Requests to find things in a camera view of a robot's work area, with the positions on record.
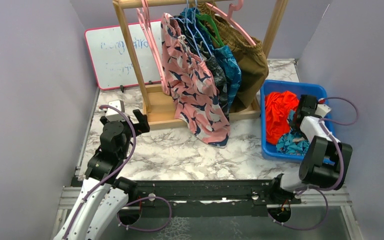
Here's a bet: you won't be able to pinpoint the light blue shark shorts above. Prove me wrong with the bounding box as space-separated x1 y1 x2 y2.
274 110 310 156

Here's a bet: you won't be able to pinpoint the orange mesh shorts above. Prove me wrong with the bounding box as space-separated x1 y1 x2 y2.
264 91 299 145

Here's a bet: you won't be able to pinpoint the black metal base rail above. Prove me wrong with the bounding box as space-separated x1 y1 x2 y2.
57 178 354 220

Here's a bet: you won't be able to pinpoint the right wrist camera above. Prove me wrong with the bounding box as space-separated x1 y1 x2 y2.
315 98 332 118

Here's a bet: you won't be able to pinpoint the pink patterned shorts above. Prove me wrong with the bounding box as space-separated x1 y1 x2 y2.
160 12 230 147

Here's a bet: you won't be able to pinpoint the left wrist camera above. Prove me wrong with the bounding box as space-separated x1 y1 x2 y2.
105 99 125 122

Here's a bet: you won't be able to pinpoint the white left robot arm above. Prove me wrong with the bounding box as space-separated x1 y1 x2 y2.
54 105 150 240

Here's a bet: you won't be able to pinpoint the dark blue patterned shorts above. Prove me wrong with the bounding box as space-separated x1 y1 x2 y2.
197 9 242 113

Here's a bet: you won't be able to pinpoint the pink plastic hanger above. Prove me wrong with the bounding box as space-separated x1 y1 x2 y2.
136 0 170 96

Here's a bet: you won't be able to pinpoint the light blue wire hanger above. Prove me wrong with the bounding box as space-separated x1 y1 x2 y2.
173 1 203 60

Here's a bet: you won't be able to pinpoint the pink framed whiteboard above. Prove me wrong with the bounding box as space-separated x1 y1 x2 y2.
84 23 161 91

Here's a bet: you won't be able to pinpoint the thin pink wire hanger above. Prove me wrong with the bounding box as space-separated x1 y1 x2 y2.
141 0 165 83

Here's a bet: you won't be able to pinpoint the pink hanger under khaki shorts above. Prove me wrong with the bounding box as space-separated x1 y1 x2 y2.
206 0 256 46

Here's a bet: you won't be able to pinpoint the green hanger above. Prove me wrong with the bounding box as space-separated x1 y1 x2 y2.
195 13 225 47

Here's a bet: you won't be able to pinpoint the blue plastic bin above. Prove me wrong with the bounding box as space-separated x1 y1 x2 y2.
260 79 328 163

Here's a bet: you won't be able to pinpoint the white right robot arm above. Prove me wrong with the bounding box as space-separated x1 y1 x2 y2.
268 94 353 204

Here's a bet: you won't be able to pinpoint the khaki brown shorts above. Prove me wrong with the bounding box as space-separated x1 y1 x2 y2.
198 3 269 112

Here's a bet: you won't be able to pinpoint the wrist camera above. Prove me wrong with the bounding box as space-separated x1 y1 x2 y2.
315 98 332 118
105 99 125 122

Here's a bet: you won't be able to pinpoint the wooden clothes rack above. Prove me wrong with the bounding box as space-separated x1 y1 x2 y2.
112 0 289 130

